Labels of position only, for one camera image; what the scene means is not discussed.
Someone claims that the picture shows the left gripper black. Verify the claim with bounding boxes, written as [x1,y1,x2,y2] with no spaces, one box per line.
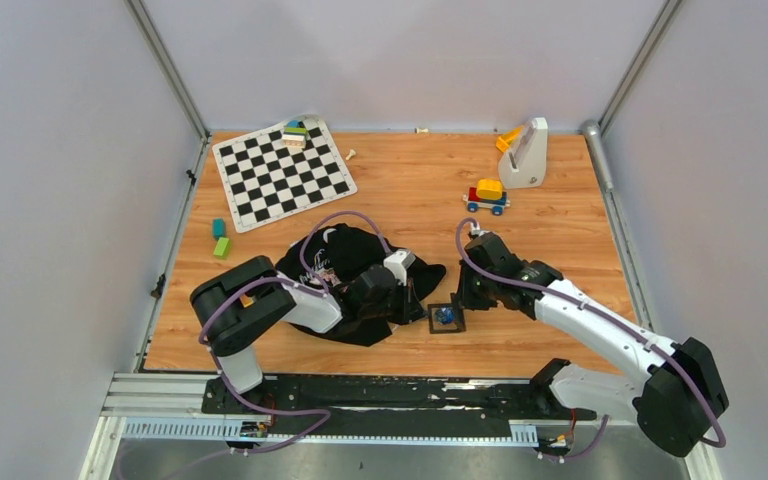
[360,276,429,326]

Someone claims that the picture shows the black printed t-shirt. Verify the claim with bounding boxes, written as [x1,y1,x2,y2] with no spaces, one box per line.
[276,223,447,347]

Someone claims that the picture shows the black square frame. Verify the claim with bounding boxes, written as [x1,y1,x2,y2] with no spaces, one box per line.
[427,293,467,335]

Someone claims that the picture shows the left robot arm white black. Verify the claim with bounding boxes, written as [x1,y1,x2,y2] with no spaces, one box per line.
[189,250,421,413]

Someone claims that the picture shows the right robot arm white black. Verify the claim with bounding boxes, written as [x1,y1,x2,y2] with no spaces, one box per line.
[456,229,729,457]

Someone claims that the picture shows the toy car with yellow block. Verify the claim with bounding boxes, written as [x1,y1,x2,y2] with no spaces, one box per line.
[463,178,510,216]

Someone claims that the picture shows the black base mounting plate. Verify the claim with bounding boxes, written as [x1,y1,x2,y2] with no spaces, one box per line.
[199,374,599,439]

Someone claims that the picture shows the white angled plastic stand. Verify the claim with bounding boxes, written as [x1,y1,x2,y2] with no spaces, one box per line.
[498,117,549,190]

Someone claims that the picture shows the orange plastic piece behind stand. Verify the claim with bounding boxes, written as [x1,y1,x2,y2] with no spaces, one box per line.
[495,125,525,153]

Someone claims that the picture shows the black white chessboard mat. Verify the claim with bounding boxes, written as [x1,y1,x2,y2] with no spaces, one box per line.
[212,115,358,233]

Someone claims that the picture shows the green toy block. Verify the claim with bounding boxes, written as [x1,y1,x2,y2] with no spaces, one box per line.
[213,237,231,259]

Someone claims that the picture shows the teal toy block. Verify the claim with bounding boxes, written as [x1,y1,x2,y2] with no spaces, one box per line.
[211,218,227,241]

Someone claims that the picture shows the stacked coloured toy blocks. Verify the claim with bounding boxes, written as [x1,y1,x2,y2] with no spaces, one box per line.
[281,120,308,149]

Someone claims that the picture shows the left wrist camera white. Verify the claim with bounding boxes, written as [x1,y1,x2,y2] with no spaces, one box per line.
[382,249,416,286]

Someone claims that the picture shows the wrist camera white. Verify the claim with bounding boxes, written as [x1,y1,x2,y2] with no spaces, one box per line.
[382,249,416,286]
[468,225,487,240]

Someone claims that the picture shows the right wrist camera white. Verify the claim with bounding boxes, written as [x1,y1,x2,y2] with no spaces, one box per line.
[468,225,487,240]

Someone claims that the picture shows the aluminium rail frame front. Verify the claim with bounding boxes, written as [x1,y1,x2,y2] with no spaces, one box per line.
[79,372,723,480]

